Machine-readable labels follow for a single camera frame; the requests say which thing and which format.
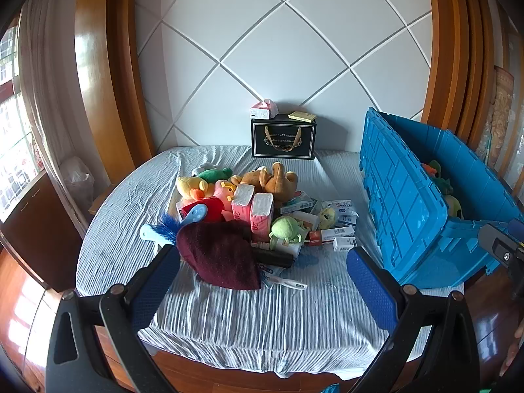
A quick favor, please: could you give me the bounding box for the white box orange label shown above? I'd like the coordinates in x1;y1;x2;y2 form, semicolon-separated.
270;235;304;258

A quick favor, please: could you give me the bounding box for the yellow plush chick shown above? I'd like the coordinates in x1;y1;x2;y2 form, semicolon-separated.
318;207;338;230

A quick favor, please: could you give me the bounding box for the brown plush deer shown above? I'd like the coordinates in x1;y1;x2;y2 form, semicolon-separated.
230;161;299;209

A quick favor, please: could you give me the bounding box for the window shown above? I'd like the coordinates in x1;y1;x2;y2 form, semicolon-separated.
0;27;31;217

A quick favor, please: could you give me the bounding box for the patterned fabric hanging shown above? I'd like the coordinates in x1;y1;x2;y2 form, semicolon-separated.
479;65;514;164

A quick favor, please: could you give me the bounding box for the white curtain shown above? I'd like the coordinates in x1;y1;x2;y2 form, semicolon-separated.
17;0;93;217

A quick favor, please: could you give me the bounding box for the small white barcode box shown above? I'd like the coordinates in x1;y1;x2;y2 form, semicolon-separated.
332;236;358;252

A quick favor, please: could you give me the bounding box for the light green plush octopus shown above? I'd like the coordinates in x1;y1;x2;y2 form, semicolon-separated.
269;216;312;250

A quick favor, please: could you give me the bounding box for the blue plastic storage crate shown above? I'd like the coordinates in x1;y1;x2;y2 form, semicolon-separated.
359;107;524;289

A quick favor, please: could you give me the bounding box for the green white medicine box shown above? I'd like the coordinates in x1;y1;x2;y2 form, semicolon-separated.
279;190;318;215

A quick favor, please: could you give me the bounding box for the maroon knit hat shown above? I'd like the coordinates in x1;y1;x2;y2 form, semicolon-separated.
177;220;263;291

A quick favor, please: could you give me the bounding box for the long orange white box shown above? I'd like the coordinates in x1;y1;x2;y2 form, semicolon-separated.
308;226;356;246

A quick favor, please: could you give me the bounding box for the pink tissue pack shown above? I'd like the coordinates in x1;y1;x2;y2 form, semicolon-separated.
250;192;274;241
232;183;255;224

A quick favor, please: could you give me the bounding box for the dark wooden cabinet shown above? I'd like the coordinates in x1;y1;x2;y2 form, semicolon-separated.
0;170;88;291

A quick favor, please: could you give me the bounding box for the white orange medicine box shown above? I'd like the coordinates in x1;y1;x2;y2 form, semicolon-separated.
289;211;321;231

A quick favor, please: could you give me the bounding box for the pale green plush toy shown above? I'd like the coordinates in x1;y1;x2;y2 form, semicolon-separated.
444;194;463;219

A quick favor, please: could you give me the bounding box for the red plush doll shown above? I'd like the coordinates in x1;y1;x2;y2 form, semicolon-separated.
182;196;225;224

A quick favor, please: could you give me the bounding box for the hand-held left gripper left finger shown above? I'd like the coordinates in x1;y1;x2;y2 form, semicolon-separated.
46;245;181;393

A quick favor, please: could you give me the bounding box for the black rectangular case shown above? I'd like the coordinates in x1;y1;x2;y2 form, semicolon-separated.
251;247;294;269

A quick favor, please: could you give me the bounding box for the black gift box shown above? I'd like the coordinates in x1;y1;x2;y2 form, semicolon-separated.
251;114;317;160

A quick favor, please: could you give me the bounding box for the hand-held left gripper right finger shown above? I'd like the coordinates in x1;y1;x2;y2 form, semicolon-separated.
346;246;479;393

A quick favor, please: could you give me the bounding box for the yellow plush duck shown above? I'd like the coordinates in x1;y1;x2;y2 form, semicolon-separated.
176;176;209;201

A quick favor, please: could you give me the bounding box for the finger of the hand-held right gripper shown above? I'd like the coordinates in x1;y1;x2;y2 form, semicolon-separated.
478;219;524;273

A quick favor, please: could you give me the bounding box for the pink plush toy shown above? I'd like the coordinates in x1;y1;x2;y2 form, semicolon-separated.
207;180;238;214

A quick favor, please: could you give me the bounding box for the small pink white box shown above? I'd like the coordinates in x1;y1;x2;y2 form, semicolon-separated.
250;99;280;120

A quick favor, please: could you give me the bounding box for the blue bristle brush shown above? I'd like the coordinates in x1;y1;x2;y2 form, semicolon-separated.
140;212;185;250

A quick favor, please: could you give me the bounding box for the white toothbrush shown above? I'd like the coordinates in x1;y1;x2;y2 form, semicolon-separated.
266;276;308;291

